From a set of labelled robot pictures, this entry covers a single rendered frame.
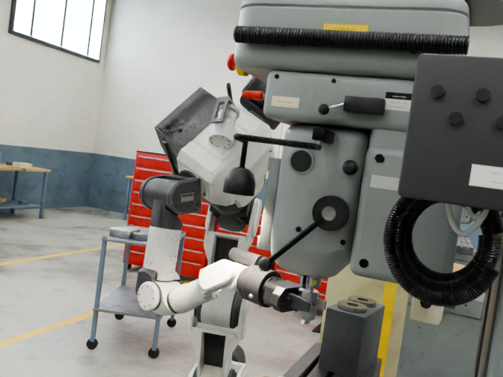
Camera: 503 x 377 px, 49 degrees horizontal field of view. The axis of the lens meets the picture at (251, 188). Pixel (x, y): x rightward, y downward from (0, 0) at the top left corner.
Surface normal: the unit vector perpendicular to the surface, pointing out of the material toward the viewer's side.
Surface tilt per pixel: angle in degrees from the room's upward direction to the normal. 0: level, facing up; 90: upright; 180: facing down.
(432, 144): 90
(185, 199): 87
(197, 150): 58
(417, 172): 90
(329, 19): 90
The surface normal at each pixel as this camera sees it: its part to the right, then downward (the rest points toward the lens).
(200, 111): -0.07, -0.50
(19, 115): 0.92, 0.14
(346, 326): -0.48, -0.02
